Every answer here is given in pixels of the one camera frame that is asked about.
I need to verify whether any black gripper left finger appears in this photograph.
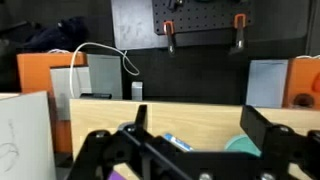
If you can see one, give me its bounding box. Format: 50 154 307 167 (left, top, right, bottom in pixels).
66 104 188 180

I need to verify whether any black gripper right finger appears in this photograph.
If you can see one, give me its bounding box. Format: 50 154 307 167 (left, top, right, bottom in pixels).
239 105 320 176

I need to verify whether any white and blue marker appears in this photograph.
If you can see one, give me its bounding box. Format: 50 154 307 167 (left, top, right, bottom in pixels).
162 132 194 153

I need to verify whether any teal bowl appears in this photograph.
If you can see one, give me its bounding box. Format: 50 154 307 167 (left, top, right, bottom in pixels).
224 134 263 158

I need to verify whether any small grey block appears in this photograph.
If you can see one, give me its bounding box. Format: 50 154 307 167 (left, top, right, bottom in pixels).
131 81 144 102

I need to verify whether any light blue panel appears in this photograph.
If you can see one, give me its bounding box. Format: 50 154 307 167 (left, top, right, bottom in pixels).
245 59 290 109

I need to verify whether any flat black device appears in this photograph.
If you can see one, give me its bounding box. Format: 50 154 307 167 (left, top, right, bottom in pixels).
79 92 113 100

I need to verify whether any grey-blue panel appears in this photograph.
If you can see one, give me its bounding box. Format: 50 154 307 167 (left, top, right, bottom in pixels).
86 54 124 100

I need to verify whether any purple mat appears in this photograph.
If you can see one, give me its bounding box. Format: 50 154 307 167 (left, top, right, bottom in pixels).
108 169 128 180

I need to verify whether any orange box with hole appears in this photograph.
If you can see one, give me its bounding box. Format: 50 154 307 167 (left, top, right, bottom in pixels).
282 57 320 111

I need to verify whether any grey panel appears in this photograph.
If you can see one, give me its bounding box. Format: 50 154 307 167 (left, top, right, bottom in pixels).
49 65 93 121

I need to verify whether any orange and black clamp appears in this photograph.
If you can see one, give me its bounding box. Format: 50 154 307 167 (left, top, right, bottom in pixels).
162 20 178 56
229 13 248 55

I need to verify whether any grey metal plate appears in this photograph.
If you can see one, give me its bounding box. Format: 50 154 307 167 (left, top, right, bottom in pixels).
110 0 169 51

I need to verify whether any orange and grey cabinet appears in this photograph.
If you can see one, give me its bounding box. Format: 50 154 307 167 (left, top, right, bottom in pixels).
16 51 89 154

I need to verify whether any black perforated work table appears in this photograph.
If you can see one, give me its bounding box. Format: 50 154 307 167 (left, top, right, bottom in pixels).
152 0 253 36

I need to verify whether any dark clothing bundle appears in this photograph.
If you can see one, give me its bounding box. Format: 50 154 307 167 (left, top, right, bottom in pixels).
22 16 90 53

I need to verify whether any white cable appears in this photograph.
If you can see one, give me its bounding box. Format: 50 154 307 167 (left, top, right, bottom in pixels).
69 42 141 99

